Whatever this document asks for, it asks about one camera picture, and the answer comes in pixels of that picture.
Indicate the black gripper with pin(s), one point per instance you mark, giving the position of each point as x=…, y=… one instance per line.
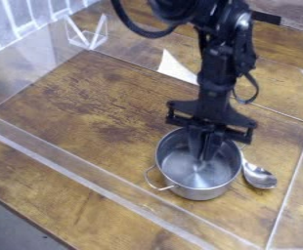
x=209, y=118

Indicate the small steel pot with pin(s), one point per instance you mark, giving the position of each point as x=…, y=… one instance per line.
x=192, y=178

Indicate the green handled metal spoon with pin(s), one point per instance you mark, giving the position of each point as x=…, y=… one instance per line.
x=256, y=176

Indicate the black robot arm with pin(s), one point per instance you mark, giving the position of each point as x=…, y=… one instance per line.
x=223, y=23

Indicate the black bar in background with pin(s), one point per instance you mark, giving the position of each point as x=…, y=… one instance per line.
x=264, y=17

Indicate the clear acrylic enclosure wall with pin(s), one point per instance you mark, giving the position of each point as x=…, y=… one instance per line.
x=84, y=87

